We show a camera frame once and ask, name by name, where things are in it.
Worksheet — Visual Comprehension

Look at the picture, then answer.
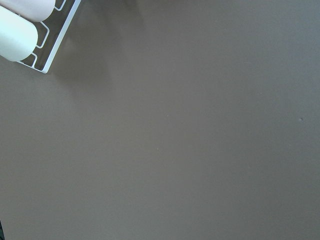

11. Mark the white cylinder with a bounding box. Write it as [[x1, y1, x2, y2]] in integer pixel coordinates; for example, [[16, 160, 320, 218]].
[[0, 6, 38, 62]]

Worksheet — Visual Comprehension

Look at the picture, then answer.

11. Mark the pale pink cylinder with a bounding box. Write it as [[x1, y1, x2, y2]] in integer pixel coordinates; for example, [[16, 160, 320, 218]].
[[0, 0, 56, 22]]

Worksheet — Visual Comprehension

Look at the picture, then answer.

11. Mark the white wire rack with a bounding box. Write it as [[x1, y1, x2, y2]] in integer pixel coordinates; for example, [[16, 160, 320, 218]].
[[19, 0, 81, 74]]

